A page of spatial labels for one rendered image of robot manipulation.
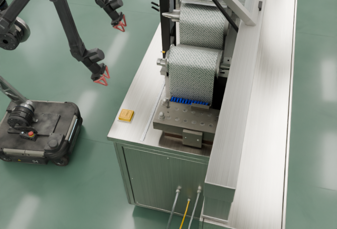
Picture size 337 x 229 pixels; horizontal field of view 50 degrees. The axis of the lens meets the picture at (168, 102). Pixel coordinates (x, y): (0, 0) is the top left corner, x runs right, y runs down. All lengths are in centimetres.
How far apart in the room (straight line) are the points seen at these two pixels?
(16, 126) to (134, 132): 124
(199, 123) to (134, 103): 47
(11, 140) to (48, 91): 79
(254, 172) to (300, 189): 173
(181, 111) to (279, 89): 61
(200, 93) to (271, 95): 55
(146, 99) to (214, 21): 62
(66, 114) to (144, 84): 103
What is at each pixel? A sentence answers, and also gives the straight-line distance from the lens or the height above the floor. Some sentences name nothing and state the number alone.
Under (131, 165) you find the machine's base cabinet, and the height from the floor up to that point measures 64.
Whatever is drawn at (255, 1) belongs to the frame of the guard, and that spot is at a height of 168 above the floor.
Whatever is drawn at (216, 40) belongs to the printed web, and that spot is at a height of 126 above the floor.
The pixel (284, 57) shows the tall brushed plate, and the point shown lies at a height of 144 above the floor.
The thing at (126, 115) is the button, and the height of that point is 92.
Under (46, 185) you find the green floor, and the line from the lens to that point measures 302.
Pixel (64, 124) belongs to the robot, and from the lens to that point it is 301.
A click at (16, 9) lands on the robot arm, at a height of 152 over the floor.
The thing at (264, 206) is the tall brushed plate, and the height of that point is 144.
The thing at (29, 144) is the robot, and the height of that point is 24.
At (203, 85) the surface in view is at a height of 115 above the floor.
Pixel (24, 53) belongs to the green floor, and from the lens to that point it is 419.
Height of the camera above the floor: 248
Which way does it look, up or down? 48 degrees down
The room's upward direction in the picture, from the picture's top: 3 degrees counter-clockwise
